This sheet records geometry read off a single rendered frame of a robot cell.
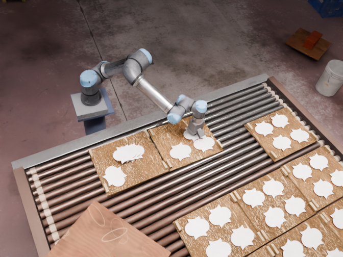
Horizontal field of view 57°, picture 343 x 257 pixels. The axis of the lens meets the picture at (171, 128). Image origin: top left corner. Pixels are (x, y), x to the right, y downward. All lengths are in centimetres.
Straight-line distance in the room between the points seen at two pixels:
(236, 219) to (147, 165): 63
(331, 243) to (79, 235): 142
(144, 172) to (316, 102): 279
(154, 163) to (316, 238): 105
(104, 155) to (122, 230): 55
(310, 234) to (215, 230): 56
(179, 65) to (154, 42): 54
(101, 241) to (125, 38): 319
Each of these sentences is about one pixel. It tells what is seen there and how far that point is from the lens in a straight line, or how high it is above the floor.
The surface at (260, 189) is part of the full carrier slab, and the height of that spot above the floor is 94.
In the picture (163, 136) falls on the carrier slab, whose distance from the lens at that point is 217.
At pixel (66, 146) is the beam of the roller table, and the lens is 217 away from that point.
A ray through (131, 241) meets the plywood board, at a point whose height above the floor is 104.
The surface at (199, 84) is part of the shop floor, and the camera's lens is 391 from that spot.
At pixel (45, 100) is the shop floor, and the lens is 373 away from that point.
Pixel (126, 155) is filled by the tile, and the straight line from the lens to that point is 204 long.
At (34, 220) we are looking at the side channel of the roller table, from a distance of 194.
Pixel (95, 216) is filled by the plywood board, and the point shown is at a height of 104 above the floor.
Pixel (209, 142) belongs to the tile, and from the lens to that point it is 218.
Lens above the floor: 269
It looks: 52 degrees down
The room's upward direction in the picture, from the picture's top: 10 degrees clockwise
